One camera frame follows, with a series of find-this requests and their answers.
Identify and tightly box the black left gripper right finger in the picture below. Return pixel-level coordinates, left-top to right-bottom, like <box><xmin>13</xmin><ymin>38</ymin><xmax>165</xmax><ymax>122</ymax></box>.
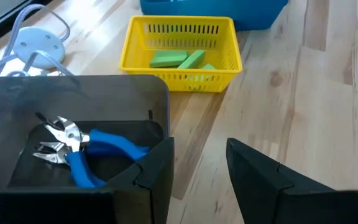
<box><xmin>226</xmin><ymin>138</ymin><xmax>358</xmax><ymax>224</ymax></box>

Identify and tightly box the dark grey translucent bin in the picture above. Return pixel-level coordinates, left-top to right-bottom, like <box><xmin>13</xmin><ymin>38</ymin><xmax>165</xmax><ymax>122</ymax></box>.
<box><xmin>0</xmin><ymin>74</ymin><xmax>170</xmax><ymax>200</ymax></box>

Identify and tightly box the white cable bundle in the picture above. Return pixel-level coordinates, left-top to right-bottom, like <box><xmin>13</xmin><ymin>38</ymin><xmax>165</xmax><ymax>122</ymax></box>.
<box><xmin>0</xmin><ymin>2</ymin><xmax>74</xmax><ymax>78</ymax></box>

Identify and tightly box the white security camera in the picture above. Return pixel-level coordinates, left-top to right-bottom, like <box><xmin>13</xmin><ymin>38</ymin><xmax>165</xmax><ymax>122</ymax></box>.
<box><xmin>12</xmin><ymin>26</ymin><xmax>67</xmax><ymax>70</ymax></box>

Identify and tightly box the yellow slotted plastic basket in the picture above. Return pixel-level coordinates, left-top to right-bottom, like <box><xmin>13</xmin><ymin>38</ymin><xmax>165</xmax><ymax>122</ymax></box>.
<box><xmin>119</xmin><ymin>15</ymin><xmax>244</xmax><ymax>93</ymax></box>

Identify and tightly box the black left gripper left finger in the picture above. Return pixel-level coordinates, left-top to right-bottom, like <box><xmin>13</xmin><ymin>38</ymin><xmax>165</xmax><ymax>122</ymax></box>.
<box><xmin>104</xmin><ymin>136</ymin><xmax>175</xmax><ymax>224</ymax></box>

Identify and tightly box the teal plastic bin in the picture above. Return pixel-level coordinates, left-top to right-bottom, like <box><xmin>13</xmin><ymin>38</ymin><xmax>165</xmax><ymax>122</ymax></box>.
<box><xmin>140</xmin><ymin>0</ymin><xmax>289</xmax><ymax>32</ymax></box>

